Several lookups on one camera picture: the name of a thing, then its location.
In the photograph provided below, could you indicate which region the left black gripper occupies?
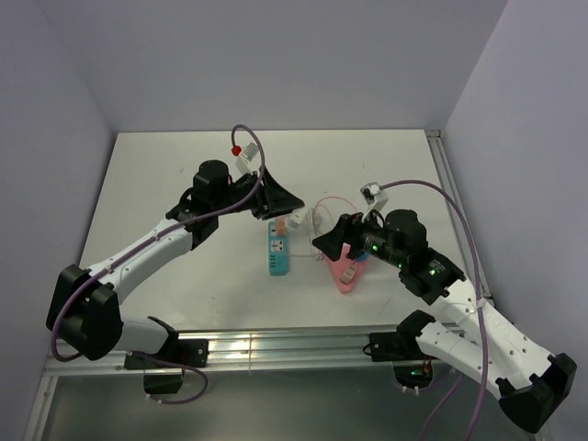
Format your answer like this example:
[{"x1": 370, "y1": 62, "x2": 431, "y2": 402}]
[{"x1": 213, "y1": 166, "x2": 303, "y2": 221}]

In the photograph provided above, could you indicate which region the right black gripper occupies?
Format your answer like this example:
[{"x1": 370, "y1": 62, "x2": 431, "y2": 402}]
[{"x1": 311, "y1": 206, "x2": 406, "y2": 268}]

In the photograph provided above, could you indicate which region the orange charger plug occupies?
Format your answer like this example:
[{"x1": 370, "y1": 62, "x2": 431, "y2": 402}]
[{"x1": 272, "y1": 218, "x2": 287, "y2": 236}]

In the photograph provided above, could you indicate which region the pink triangular power strip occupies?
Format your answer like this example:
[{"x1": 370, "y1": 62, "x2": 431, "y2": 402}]
[{"x1": 325, "y1": 244, "x2": 368, "y2": 295}]

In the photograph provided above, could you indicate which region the white wall charger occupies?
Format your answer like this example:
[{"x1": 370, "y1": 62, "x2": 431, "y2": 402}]
[{"x1": 288, "y1": 212, "x2": 307, "y2": 229}]

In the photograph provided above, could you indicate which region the pink thin charging cable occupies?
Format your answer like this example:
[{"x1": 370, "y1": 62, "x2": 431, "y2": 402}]
[{"x1": 288, "y1": 196, "x2": 359, "y2": 261}]

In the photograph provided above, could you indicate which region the teal power strip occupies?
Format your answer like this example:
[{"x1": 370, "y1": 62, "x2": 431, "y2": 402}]
[{"x1": 267, "y1": 220, "x2": 288, "y2": 277}]

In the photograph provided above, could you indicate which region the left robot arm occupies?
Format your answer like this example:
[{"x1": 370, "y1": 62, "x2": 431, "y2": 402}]
[{"x1": 46, "y1": 160, "x2": 304, "y2": 367}]

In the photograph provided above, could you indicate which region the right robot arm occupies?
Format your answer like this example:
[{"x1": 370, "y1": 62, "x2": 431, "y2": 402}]
[{"x1": 312, "y1": 209, "x2": 577, "y2": 434}]

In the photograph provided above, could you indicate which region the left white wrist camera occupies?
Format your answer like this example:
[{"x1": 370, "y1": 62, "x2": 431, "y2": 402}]
[{"x1": 231, "y1": 142, "x2": 259, "y2": 175}]

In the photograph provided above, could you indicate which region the front aluminium rail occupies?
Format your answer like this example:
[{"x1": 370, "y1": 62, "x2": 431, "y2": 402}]
[{"x1": 41, "y1": 326, "x2": 395, "y2": 378}]

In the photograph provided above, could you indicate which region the aluminium rail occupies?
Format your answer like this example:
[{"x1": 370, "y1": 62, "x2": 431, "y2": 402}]
[
  {"x1": 424, "y1": 129, "x2": 495, "y2": 309},
  {"x1": 41, "y1": 326, "x2": 395, "y2": 378}
]

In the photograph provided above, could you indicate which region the right side aluminium rail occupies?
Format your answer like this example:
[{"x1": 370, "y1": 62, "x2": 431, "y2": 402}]
[{"x1": 424, "y1": 129, "x2": 495, "y2": 309}]

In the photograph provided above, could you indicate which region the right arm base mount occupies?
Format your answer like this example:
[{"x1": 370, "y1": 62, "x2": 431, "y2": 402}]
[{"x1": 362, "y1": 331, "x2": 450, "y2": 395}]

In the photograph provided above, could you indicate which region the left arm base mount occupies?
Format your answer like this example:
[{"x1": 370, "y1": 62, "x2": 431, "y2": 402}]
[{"x1": 123, "y1": 339, "x2": 209, "y2": 405}]

